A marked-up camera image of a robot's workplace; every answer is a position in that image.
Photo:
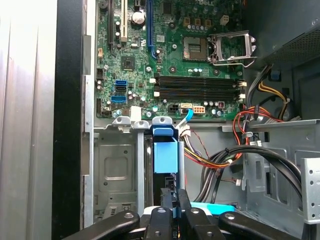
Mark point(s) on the black square chipset chip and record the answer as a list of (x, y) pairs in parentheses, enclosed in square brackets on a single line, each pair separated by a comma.
[(127, 63)]

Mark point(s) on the black PC case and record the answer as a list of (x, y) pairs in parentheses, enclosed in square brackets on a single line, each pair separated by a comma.
[(67, 125)]

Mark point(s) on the blue expansion slot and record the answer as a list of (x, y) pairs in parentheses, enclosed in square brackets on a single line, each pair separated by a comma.
[(150, 30)]

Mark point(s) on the grey metal drive cage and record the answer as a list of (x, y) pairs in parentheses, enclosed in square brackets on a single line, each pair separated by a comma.
[(307, 135)]

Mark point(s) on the locking lever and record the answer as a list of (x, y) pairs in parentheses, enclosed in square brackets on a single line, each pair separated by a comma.
[(250, 62)]

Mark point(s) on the grey power supply unit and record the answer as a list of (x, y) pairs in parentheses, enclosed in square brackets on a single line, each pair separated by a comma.
[(282, 25)]

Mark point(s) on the black RAM slot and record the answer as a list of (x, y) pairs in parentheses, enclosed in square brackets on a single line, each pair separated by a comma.
[(197, 93), (197, 80)]

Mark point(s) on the black SATA port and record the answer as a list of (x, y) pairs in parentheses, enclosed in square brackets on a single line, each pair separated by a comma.
[(120, 89)]

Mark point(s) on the hard disk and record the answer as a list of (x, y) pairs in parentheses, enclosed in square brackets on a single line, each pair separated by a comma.
[(165, 156)]

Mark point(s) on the blue SATA port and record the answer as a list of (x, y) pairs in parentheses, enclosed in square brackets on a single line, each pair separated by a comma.
[(121, 82), (118, 99)]

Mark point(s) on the black expansion slot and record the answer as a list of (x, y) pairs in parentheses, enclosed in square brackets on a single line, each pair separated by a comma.
[(110, 25)]

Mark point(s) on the cream expansion slot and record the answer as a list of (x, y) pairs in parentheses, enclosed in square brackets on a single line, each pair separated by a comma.
[(123, 22)]

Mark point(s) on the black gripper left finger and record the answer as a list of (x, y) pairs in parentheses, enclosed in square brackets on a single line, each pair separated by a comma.
[(160, 225)]

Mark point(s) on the silver coin cell battery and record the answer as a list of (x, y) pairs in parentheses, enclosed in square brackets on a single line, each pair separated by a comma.
[(138, 18)]

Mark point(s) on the perforated metal disk bay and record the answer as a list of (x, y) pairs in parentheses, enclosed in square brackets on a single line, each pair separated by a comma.
[(115, 162)]

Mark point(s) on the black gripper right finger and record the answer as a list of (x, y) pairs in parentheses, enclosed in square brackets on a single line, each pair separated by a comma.
[(197, 225)]

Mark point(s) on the green motherboard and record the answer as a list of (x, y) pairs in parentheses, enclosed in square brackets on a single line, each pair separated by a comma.
[(170, 100)]

